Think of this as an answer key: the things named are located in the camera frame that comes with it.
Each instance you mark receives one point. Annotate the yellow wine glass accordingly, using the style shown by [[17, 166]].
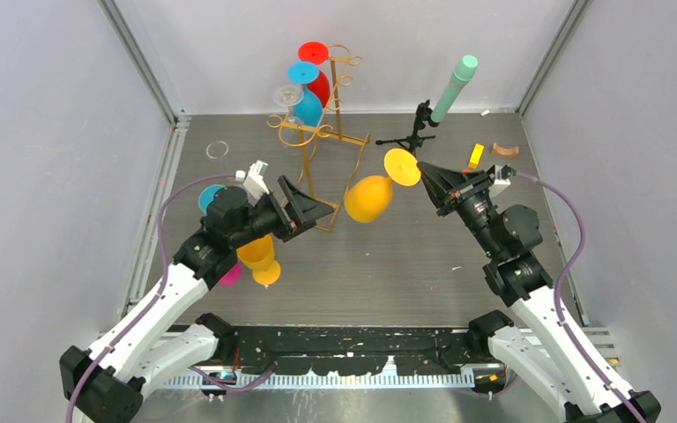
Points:
[[368, 198], [259, 257]]

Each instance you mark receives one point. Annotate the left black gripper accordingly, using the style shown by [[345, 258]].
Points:
[[301, 213]]

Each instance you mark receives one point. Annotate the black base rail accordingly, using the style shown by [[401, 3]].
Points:
[[349, 351]]

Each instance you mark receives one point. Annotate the wooden arch block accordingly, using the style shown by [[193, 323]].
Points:
[[504, 151]]

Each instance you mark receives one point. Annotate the blue wine glass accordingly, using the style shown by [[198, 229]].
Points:
[[309, 110], [207, 195]]

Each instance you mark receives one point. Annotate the pink wine glass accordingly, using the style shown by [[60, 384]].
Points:
[[232, 276]]

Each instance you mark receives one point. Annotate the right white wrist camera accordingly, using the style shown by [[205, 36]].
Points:
[[500, 176]]

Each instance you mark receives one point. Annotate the mint green microphone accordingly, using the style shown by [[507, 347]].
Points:
[[462, 74]]

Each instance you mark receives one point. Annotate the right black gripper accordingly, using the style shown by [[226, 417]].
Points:
[[441, 181]]

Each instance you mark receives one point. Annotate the clear wine glass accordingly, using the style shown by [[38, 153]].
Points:
[[288, 96], [217, 150]]

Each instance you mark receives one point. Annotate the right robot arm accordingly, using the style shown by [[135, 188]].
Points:
[[566, 371]]

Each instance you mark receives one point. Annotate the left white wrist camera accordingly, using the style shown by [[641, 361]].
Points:
[[252, 181]]

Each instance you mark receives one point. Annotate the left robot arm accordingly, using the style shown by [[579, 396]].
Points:
[[109, 380]]

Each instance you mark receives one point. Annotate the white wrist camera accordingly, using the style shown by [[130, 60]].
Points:
[[500, 176], [252, 181]]

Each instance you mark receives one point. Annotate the yellow block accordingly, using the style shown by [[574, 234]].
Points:
[[476, 155]]

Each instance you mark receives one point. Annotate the red wine glass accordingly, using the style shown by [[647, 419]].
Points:
[[317, 53]]

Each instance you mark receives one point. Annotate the black tripod stand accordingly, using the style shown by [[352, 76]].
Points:
[[414, 141]]

